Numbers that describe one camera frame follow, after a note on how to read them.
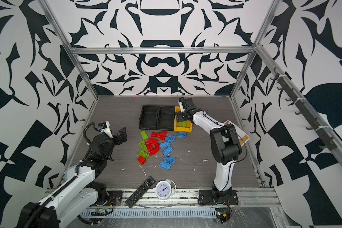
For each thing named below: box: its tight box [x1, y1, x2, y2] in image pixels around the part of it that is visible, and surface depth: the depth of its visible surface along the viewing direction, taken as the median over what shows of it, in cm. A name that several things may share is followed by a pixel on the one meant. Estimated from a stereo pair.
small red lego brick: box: [136, 155, 147, 166], surface depth 88 cm
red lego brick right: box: [159, 130, 168, 141], surface depth 98 cm
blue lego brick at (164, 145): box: [159, 141, 171, 149], surface depth 93 cm
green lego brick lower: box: [137, 150, 150, 160], surface depth 91 cm
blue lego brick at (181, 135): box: [176, 132, 187, 139], surface depth 98 cm
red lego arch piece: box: [145, 142, 161, 156], surface depth 92 cm
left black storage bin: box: [139, 104, 159, 131], surface depth 101 cm
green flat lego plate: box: [140, 130, 149, 140], surface depth 98 cm
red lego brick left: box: [151, 132, 162, 138], surface depth 98 cm
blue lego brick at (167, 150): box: [161, 145, 174, 156], surface depth 91 cm
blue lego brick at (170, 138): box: [165, 135, 176, 143], surface depth 96 cm
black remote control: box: [124, 175, 156, 209], surface depth 77 cm
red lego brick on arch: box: [148, 137, 159, 145], surface depth 93 cm
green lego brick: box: [138, 140, 148, 152], surface depth 93 cm
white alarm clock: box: [154, 178, 177, 201], surface depth 76 cm
